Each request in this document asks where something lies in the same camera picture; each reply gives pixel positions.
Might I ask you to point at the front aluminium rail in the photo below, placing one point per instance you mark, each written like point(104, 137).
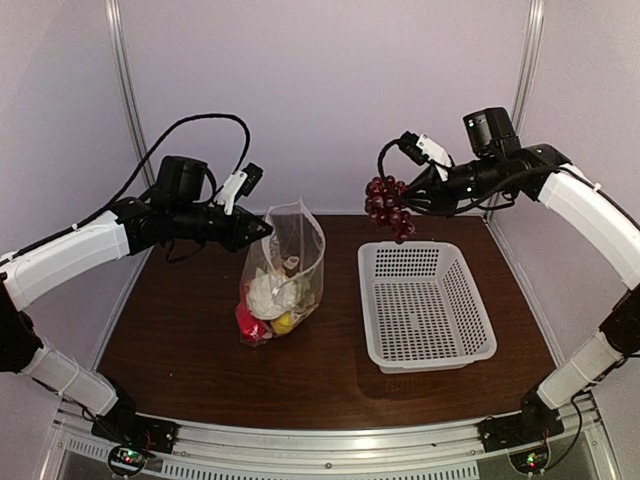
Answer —
point(449, 450)

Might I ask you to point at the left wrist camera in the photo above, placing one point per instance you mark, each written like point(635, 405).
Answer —
point(240, 183)

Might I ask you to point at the left aluminium frame post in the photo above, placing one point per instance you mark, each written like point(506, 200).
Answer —
point(114, 20)

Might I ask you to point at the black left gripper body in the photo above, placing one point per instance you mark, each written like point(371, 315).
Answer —
point(231, 236)

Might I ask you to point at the right round circuit board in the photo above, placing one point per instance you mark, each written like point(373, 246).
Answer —
point(530, 461)

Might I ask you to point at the white perforated plastic basket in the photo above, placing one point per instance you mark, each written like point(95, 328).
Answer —
point(422, 310)

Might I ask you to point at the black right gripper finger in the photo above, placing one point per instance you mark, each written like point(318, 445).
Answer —
point(426, 180)
point(418, 203)

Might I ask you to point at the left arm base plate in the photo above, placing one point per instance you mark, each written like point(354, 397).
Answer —
point(144, 433)

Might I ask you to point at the round circuit board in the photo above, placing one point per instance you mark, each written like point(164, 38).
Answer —
point(530, 461)
point(126, 462)

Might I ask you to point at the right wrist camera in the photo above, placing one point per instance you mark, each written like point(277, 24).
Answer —
point(422, 150)

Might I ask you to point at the dark red toy grapes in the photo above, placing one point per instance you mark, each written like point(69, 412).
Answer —
point(385, 210)

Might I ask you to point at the clear zip top bag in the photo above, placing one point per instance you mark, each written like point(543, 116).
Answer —
point(297, 246)

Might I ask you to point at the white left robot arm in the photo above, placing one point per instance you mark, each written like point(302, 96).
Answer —
point(170, 210)

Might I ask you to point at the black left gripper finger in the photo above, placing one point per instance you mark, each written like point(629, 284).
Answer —
point(249, 238)
point(257, 225)

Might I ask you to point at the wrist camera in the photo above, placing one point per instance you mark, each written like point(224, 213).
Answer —
point(240, 183)
point(422, 150)

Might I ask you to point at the right aluminium frame post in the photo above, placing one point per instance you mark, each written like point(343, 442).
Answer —
point(533, 36)

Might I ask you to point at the yellow toy fruit front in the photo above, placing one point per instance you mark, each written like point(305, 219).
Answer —
point(284, 324)

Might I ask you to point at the left round circuit board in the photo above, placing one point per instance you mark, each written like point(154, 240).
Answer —
point(126, 462)

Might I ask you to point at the aluminium frame post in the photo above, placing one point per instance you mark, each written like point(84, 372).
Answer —
point(114, 20)
point(533, 36)

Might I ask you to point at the white toy cauliflower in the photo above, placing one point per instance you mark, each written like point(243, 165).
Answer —
point(272, 293)

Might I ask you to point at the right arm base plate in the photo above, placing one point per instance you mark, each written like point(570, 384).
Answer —
point(509, 432)

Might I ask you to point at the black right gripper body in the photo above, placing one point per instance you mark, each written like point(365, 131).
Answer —
point(445, 201)

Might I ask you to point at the red toy bell pepper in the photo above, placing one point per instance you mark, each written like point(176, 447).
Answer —
point(252, 330)

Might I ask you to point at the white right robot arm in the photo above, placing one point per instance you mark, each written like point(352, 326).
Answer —
point(542, 173)

